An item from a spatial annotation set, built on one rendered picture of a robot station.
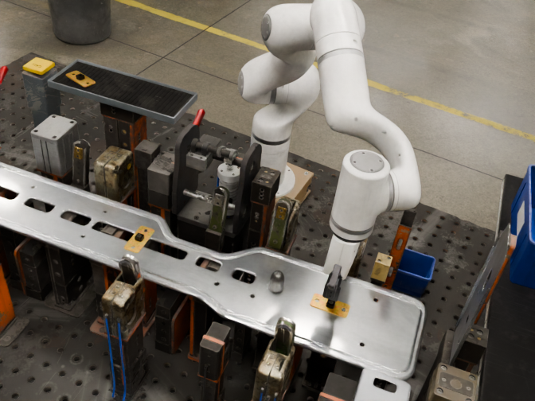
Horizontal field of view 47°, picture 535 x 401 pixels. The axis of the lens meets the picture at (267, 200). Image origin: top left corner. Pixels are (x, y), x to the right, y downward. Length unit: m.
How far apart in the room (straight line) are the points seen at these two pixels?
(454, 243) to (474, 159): 1.75
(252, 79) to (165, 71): 2.46
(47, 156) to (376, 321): 0.90
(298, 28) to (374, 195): 0.45
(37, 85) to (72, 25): 2.58
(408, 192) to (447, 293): 0.81
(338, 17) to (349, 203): 0.36
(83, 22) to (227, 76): 1.01
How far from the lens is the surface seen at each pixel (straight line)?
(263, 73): 1.67
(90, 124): 2.39
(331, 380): 1.28
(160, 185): 1.56
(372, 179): 1.07
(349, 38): 1.21
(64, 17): 4.39
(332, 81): 1.17
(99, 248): 1.46
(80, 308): 1.74
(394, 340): 1.35
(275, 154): 1.87
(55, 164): 1.66
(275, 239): 1.47
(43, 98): 1.83
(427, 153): 3.71
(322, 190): 2.13
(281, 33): 1.37
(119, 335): 1.36
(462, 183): 3.56
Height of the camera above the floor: 2.03
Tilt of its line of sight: 41 degrees down
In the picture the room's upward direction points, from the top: 7 degrees clockwise
